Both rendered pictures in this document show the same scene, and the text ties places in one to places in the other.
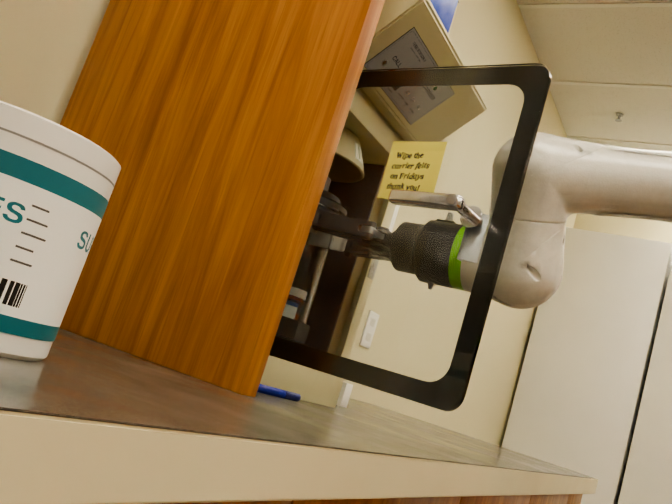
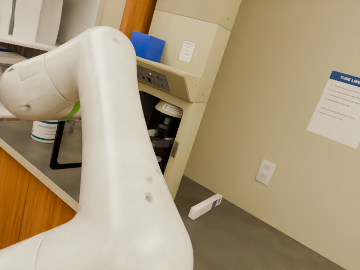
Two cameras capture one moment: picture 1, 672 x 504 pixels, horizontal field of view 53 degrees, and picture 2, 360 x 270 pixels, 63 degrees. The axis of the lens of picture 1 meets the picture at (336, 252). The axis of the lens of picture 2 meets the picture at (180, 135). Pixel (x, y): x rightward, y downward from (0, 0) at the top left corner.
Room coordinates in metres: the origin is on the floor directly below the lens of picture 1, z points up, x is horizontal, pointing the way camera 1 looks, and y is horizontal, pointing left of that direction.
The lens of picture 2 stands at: (1.14, -1.23, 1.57)
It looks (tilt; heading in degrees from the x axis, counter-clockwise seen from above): 15 degrees down; 90
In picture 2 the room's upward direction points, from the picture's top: 18 degrees clockwise
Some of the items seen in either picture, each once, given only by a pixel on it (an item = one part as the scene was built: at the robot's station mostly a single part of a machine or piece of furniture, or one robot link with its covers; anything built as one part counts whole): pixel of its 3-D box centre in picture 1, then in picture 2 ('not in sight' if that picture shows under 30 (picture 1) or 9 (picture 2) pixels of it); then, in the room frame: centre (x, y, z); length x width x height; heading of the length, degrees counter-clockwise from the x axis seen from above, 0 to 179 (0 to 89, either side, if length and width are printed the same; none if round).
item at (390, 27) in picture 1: (419, 83); (157, 76); (0.99, -0.04, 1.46); 0.32 x 0.12 x 0.10; 149
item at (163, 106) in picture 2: not in sight; (175, 106); (1.09, 0.08, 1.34); 0.18 x 0.18 x 0.05
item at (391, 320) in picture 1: (390, 216); (93, 124); (0.79, -0.05, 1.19); 0.30 x 0.01 x 0.40; 51
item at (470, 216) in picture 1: (434, 205); not in sight; (0.72, -0.09, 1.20); 0.10 x 0.05 x 0.03; 51
